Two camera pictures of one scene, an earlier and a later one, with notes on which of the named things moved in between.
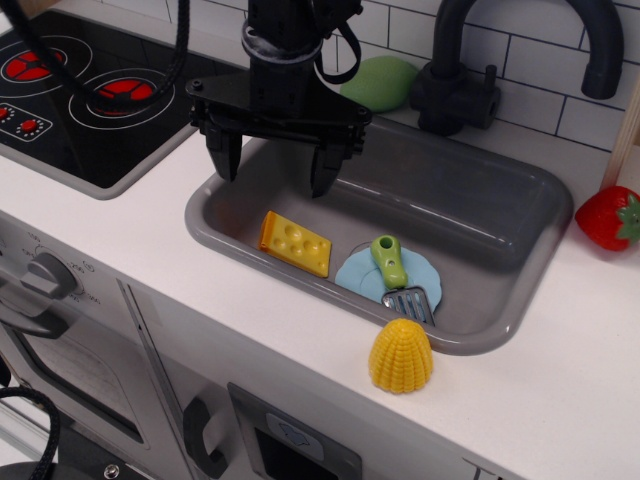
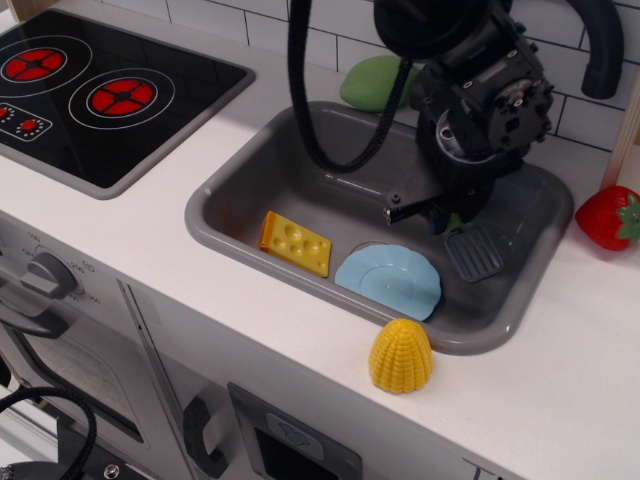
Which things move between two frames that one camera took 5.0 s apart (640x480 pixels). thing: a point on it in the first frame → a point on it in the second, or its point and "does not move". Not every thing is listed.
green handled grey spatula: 409,300 → 472,250
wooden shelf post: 624,141 does not move
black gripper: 277,99 → 462,167
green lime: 383,84 does not move
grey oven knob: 50,275 does not move
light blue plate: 358,273 does not move
